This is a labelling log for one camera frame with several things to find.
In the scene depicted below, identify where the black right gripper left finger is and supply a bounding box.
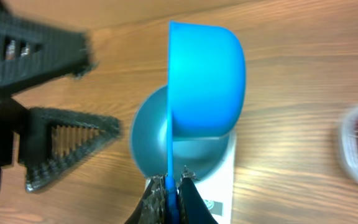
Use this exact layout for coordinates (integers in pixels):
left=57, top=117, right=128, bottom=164
left=125, top=175, right=167, bottom=224

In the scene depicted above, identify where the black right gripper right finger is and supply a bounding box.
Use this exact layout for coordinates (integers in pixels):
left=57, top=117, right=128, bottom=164
left=178, top=167, right=218, bottom=224

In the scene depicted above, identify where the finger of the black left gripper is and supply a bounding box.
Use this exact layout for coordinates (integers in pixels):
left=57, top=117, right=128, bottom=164
left=0, top=1, right=95, bottom=93
left=18, top=108, right=122, bottom=192

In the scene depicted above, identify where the blue plastic measuring scoop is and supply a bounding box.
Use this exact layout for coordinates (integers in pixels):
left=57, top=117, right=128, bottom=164
left=165, top=22, right=246, bottom=223

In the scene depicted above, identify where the white digital kitchen scale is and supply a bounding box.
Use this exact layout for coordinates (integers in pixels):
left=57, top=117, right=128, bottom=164
left=144, top=129, right=237, bottom=224

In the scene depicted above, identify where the teal plastic bowl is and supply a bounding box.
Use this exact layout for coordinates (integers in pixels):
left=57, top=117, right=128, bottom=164
left=130, top=86, right=236, bottom=183

